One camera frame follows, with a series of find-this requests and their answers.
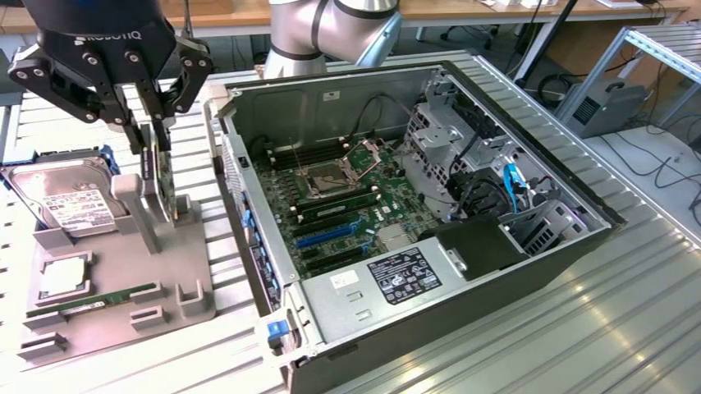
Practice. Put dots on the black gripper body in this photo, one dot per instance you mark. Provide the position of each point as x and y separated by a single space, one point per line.
104 37

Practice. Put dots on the graphics card with black cooler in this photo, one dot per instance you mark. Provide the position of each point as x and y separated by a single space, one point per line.
161 193

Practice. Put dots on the wooden desk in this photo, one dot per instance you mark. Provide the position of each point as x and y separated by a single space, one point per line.
229 18
464 10

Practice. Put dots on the blue disk carrier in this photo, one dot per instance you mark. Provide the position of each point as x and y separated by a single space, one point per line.
18 158

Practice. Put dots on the silver hard disk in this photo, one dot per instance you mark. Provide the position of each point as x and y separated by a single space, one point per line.
54 193

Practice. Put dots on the locking lever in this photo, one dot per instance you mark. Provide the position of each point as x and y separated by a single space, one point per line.
297 160

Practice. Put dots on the CPU socket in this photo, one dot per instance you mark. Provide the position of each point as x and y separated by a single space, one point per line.
328 180

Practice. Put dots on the silver socket cover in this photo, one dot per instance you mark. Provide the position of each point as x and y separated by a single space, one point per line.
367 158

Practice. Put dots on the grey parts rack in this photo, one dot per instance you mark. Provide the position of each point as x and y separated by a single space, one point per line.
136 267

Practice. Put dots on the green RAM stick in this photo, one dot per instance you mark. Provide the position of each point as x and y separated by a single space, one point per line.
125 292
339 209

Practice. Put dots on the black expansion slot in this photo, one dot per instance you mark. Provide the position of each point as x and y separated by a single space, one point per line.
333 254
320 227
336 264

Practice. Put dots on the silver CPU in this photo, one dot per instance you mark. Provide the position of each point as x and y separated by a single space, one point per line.
62 279

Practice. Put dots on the green motherboard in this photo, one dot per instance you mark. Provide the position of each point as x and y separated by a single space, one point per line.
394 193

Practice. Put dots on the blue expansion slot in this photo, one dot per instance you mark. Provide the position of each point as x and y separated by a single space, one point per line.
325 238

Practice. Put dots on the silver drive cage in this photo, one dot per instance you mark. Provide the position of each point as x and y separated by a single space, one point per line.
438 135

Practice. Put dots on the silver chipset heatsink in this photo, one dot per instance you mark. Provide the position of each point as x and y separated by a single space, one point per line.
396 239

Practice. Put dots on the black chair base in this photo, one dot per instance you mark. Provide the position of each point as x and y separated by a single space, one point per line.
490 35

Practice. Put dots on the silver power supply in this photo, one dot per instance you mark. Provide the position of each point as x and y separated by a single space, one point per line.
339 303

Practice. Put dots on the blue case latch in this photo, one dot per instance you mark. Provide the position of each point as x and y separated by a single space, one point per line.
276 330

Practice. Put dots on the black stand pole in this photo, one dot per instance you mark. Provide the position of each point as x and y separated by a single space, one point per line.
547 41

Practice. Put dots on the silver disk bay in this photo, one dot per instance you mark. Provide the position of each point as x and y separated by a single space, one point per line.
547 230

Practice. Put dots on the grey computer tower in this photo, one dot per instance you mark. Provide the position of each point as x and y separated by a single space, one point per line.
602 111

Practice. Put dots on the black open PC case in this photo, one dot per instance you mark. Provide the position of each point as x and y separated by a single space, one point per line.
547 287

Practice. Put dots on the aluminium slat table frame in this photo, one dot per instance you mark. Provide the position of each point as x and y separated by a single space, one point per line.
657 45

